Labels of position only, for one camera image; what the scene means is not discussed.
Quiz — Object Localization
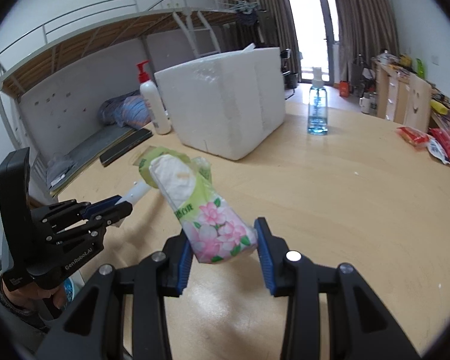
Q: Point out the light blue face mask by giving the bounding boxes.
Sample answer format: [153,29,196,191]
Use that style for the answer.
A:
[116,180,152,206]

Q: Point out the floral tissue pack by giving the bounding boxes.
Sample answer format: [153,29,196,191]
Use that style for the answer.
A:
[139,147,257,264]

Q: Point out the grey jacket left forearm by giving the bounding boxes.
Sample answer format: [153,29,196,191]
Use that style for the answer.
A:
[0,256,50,353]

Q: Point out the person's left hand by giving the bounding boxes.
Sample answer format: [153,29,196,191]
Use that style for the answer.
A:
[1,283,66,311]

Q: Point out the metal bunk bed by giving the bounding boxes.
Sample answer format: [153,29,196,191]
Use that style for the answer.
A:
[0,0,239,204]

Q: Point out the white red pump bottle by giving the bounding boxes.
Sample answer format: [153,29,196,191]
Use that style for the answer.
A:
[136,60,171,135]

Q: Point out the blue liquid spray bottle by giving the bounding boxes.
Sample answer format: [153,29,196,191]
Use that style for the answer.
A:
[307,67,328,136]

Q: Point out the white styrofoam box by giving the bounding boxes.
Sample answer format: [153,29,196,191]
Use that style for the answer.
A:
[155,46,285,160]

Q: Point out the white kettle jug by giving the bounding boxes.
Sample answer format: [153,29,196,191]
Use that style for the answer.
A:
[359,93,371,115]

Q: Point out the orange bag on floor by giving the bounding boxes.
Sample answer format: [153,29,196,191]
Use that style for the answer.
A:
[339,80,350,98]

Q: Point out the white blue snack packet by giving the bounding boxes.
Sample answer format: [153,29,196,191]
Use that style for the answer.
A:
[427,137,450,166]

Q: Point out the wooden desk with drawers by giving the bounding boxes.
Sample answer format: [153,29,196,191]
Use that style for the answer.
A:
[371,58,410,125]

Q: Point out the brown right curtain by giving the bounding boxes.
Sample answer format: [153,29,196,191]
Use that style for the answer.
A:
[336,0,398,80]

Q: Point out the brown curtain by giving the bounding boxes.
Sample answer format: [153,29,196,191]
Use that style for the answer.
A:
[336,0,398,80]
[219,0,301,76]

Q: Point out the brown left curtain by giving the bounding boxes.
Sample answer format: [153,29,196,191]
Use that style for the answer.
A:
[219,0,301,76]

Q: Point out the glass balcony door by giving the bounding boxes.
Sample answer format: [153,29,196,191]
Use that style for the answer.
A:
[289,0,340,86]

